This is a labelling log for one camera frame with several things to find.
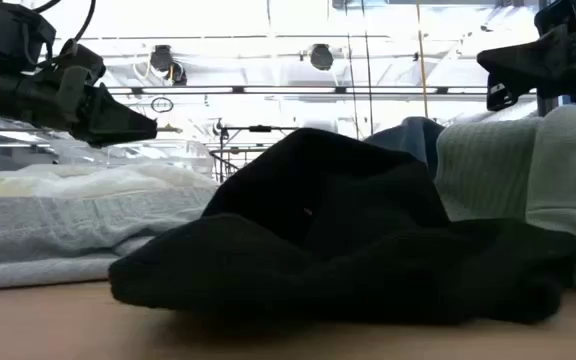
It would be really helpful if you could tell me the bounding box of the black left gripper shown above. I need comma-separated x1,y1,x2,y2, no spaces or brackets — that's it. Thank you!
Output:
0,63,158,149

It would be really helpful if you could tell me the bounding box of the light green cloth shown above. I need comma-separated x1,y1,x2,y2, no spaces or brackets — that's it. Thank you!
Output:
435,103,576,297

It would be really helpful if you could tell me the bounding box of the navy blue cloth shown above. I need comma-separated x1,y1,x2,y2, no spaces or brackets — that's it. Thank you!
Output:
365,116,447,179

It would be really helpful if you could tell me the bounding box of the grey cloth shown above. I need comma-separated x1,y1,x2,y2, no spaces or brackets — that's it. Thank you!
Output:
0,185,219,292

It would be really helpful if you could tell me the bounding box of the black cloth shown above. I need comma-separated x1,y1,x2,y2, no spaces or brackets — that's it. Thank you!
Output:
108,127,576,326

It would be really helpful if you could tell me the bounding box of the white cloth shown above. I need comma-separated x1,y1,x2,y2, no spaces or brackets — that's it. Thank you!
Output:
0,160,219,200

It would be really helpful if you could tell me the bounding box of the clear plastic bin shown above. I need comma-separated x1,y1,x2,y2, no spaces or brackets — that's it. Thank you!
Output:
50,138,217,177

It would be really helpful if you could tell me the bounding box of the black metal rack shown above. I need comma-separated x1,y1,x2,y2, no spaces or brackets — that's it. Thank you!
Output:
212,119,300,151

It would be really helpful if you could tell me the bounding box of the long ceiling light bar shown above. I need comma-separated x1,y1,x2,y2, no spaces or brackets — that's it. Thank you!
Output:
107,84,489,96

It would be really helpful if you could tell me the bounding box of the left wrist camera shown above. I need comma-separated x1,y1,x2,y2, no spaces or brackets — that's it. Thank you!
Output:
42,38,107,86

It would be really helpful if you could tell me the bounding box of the yellow extension cable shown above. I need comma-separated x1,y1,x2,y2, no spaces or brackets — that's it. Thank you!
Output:
415,0,431,121

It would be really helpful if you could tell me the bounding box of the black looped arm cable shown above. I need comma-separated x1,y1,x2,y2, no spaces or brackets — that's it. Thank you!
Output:
30,0,98,56

